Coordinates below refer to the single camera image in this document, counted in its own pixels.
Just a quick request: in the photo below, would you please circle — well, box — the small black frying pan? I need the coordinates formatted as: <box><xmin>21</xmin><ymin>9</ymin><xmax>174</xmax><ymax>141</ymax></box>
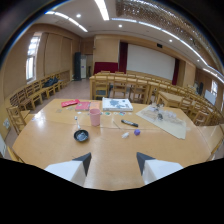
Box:
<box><xmin>73</xmin><ymin>115</ymin><xmax>90</xmax><ymax>143</ymax></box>

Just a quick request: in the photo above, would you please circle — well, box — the beige paper sheet with objects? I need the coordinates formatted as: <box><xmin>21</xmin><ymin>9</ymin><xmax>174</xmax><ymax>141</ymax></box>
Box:
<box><xmin>135</xmin><ymin>104</ymin><xmax>188</xmax><ymax>140</ymax></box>

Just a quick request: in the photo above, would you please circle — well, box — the black marker pen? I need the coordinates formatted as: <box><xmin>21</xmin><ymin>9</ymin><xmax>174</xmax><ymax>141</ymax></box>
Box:
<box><xmin>120</xmin><ymin>119</ymin><xmax>140</xmax><ymax>128</ymax></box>

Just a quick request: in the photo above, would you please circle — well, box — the pink plastic cup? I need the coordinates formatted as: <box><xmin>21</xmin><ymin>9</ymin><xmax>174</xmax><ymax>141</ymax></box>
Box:
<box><xmin>88</xmin><ymin>108</ymin><xmax>102</xmax><ymax>127</ymax></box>

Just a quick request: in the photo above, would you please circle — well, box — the pink notebook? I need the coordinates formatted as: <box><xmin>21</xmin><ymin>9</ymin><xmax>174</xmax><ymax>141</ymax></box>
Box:
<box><xmin>74</xmin><ymin>101</ymin><xmax>92</xmax><ymax>112</ymax></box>

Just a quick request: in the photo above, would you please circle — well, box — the red flat packet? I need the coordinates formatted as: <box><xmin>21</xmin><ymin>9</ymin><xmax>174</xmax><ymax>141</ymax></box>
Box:
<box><xmin>60</xmin><ymin>98</ymin><xmax>81</xmax><ymax>108</ymax></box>

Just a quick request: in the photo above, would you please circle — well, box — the wooden chair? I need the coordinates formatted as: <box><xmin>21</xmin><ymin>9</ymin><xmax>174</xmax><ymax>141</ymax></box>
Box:
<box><xmin>129</xmin><ymin>79</ymin><xmax>150</xmax><ymax>104</ymax></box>
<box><xmin>5</xmin><ymin>105</ymin><xmax>32</xmax><ymax>136</ymax></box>
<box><xmin>111</xmin><ymin>76</ymin><xmax>128</xmax><ymax>99</ymax></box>
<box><xmin>92</xmin><ymin>77</ymin><xmax>111</xmax><ymax>101</ymax></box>

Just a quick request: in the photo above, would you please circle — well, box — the dark bag on chairs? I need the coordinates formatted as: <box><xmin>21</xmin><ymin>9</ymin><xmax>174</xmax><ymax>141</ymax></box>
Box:
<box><xmin>42</xmin><ymin>77</ymin><xmax>60</xmax><ymax>88</ymax></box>

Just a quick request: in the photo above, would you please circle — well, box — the white projection screen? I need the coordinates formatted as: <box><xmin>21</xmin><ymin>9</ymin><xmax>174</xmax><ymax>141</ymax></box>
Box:
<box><xmin>126</xmin><ymin>43</ymin><xmax>176</xmax><ymax>81</ymax></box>

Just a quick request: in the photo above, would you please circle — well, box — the dark red podium cloth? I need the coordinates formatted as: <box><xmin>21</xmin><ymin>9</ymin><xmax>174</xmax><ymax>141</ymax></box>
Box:
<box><xmin>93</xmin><ymin>61</ymin><xmax>120</xmax><ymax>76</ymax></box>

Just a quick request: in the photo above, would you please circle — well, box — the dark red curtain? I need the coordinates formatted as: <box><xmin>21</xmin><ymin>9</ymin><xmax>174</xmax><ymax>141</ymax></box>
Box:
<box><xmin>118</xmin><ymin>41</ymin><xmax>129</xmax><ymax>74</ymax></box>

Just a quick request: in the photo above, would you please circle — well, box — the window with bright light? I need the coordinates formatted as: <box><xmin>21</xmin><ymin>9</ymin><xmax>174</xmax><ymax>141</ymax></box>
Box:
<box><xmin>25</xmin><ymin>35</ymin><xmax>40</xmax><ymax>84</ymax></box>

